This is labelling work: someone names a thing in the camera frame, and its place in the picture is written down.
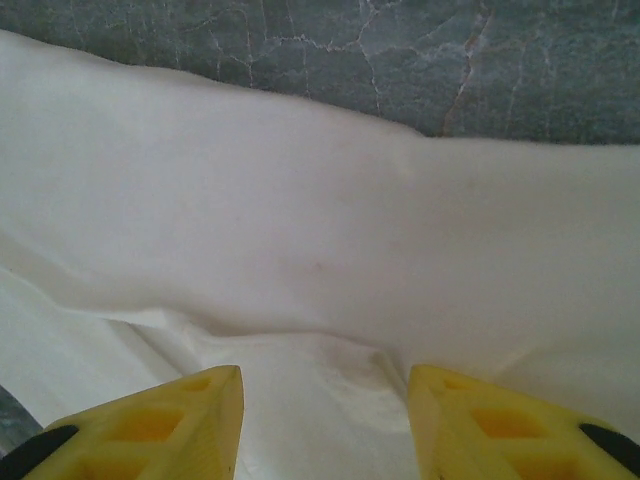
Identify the white t-shirt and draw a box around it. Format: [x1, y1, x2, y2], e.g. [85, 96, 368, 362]
[0, 28, 640, 480]

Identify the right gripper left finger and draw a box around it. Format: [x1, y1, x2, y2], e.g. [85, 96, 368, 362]
[0, 364, 245, 480]

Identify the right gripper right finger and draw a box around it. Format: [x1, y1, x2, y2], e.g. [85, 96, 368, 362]
[408, 363, 640, 480]

